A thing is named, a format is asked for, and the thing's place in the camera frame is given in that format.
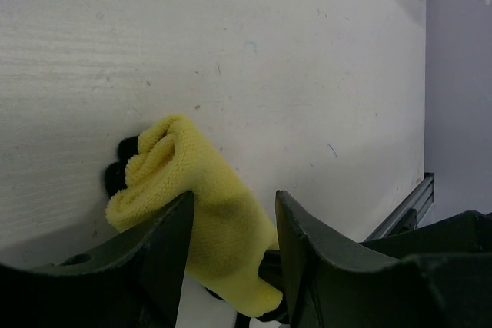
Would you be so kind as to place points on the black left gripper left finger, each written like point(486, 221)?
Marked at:
point(132, 280)

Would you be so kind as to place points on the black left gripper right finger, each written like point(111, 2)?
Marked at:
point(333, 281)

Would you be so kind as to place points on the yellow towel black trim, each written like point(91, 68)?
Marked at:
point(231, 231)

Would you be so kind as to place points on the aluminium mounting rail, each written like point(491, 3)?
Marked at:
point(410, 212)

